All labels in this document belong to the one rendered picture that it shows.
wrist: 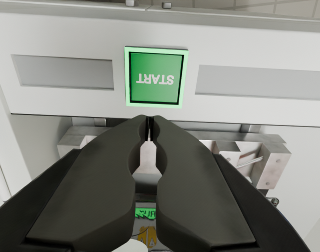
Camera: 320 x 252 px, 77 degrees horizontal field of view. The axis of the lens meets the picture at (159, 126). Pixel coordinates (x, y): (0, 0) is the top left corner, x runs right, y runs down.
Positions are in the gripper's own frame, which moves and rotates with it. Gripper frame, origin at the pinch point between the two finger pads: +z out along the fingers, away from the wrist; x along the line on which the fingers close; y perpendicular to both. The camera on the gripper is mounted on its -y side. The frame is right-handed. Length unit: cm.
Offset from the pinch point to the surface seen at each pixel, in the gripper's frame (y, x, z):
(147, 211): 28.5, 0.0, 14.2
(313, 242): 58, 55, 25
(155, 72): -0.5, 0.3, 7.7
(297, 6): -9, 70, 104
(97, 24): -4.2, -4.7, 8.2
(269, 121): 4.3, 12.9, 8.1
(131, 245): 41.0, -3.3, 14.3
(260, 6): -7, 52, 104
